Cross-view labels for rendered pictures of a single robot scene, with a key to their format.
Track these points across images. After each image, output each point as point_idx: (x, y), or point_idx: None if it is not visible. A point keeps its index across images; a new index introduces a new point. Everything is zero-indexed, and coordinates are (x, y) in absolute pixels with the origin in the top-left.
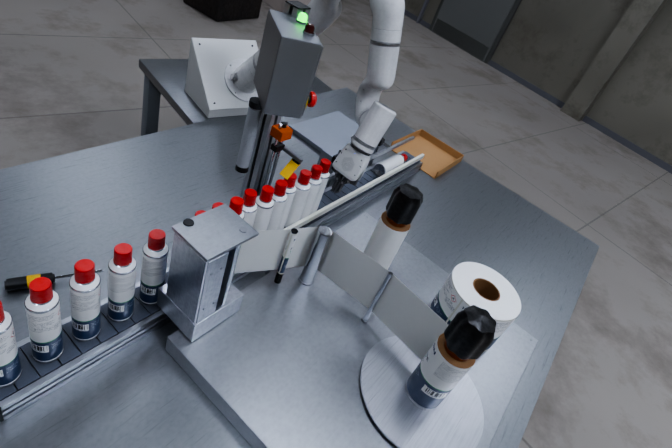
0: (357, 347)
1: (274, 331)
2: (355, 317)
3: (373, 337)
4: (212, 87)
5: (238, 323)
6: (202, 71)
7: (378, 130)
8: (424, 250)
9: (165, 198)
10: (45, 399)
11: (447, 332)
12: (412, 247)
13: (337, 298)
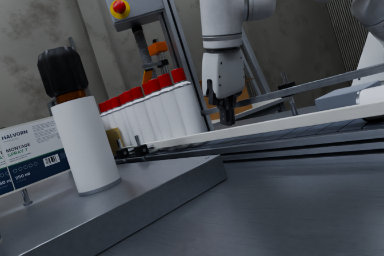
0: (4, 208)
1: (55, 182)
2: (36, 200)
3: (4, 212)
4: (366, 63)
5: (71, 174)
6: (364, 51)
7: (200, 8)
8: (162, 244)
9: None
10: None
11: None
12: (130, 198)
13: (66, 188)
